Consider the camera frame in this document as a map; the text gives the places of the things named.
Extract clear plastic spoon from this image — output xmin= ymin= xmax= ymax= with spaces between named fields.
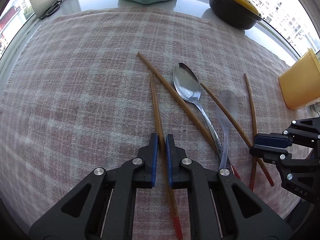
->
xmin=216 ymin=90 xmax=239 ymax=169

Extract metal spoon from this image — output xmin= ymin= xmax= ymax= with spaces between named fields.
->
xmin=173 ymin=62 xmax=223 ymax=162

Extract yellow plastic utensil container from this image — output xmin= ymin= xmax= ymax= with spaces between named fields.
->
xmin=278 ymin=49 xmax=320 ymax=110

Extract pink checkered cloth mat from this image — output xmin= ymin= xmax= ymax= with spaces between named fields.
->
xmin=1 ymin=7 xmax=308 ymax=232

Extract black pot yellow lid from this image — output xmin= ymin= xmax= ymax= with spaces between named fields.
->
xmin=209 ymin=0 xmax=262 ymax=30

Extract black scissors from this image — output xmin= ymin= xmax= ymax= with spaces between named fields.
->
xmin=40 ymin=0 xmax=64 ymax=20

